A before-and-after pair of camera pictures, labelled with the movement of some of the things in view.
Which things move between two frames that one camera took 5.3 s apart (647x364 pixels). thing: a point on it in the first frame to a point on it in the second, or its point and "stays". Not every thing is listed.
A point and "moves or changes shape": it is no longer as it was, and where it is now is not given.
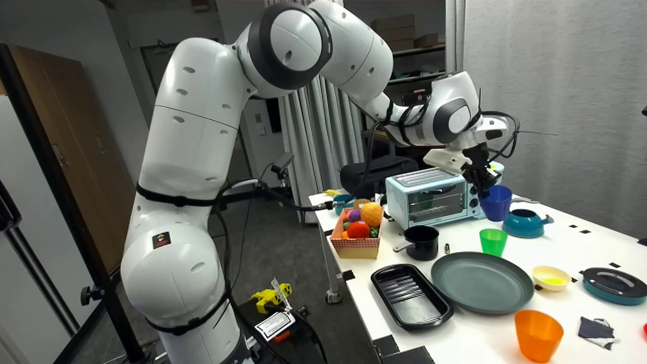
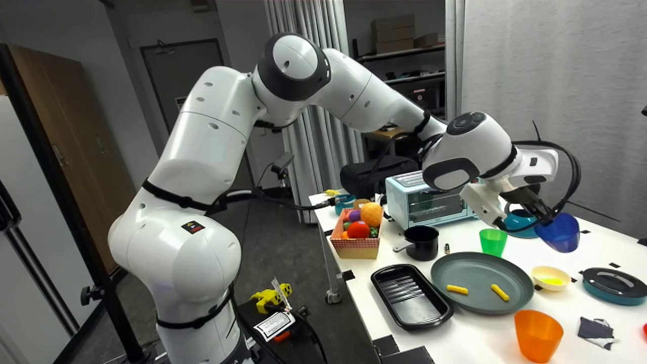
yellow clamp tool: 269,296 stays
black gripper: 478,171 to 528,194
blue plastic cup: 496,201 moves or changes shape
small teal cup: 341,201 stays
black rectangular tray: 411,298 stays
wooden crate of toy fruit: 356,234 stays
